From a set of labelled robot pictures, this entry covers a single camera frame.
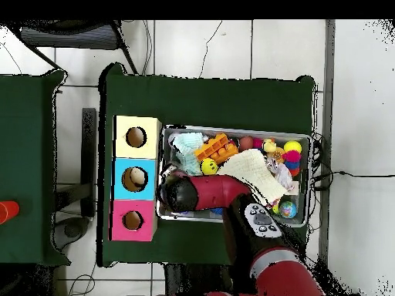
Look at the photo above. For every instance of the crushed clear plastic bottle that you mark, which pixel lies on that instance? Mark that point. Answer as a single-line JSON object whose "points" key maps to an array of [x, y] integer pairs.
{"points": [[169, 170]]}

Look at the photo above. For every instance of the cream knitted cloth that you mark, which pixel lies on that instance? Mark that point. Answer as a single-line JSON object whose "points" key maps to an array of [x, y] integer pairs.
{"points": [[256, 172]]}

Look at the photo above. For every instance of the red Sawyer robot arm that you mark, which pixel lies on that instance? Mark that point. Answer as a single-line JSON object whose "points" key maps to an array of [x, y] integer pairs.
{"points": [[271, 271]]}

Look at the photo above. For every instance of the wooden box with three holes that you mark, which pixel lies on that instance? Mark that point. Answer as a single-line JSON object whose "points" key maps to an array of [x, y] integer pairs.
{"points": [[148, 148]]}

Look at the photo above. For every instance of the yellow smiley ball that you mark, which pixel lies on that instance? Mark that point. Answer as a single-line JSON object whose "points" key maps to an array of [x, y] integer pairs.
{"points": [[209, 166]]}

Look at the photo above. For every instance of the light blue knitted cloth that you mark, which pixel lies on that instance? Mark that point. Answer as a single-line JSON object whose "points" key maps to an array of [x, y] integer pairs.
{"points": [[188, 151]]}

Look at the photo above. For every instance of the orange toy building brick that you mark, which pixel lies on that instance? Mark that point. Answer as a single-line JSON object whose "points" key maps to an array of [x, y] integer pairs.
{"points": [[216, 149]]}

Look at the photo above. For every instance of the globe print ball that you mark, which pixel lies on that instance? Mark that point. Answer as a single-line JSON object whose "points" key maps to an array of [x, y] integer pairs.
{"points": [[287, 209]]}

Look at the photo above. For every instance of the black upright panel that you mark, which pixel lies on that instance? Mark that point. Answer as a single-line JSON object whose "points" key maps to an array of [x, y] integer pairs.
{"points": [[89, 154]]}

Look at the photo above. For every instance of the grey round base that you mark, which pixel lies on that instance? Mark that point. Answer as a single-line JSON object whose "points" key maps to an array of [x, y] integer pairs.
{"points": [[71, 229]]}

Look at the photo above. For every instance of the dark green side table cloth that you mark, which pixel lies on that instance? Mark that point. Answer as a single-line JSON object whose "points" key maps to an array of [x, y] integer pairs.
{"points": [[27, 123]]}

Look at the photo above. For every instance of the black chair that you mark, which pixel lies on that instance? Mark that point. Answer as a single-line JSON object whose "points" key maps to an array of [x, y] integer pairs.
{"points": [[71, 37]]}

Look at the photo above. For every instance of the orange cup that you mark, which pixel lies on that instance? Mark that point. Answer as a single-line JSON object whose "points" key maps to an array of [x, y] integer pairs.
{"points": [[8, 211]]}

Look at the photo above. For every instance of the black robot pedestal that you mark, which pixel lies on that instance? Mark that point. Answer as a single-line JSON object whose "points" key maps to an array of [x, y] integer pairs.
{"points": [[197, 282]]}

